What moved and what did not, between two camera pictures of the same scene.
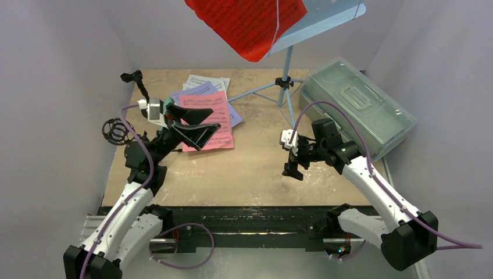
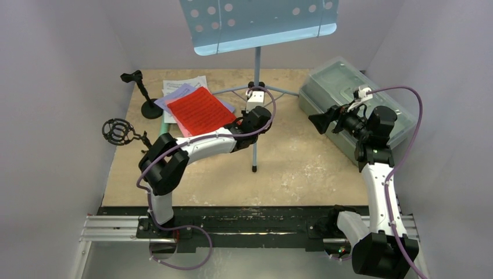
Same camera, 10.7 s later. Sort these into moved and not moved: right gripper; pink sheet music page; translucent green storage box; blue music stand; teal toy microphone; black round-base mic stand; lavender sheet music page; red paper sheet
Moved: right gripper; lavender sheet music page; blue music stand; red paper sheet; pink sheet music page; teal toy microphone
Not moved: black round-base mic stand; translucent green storage box
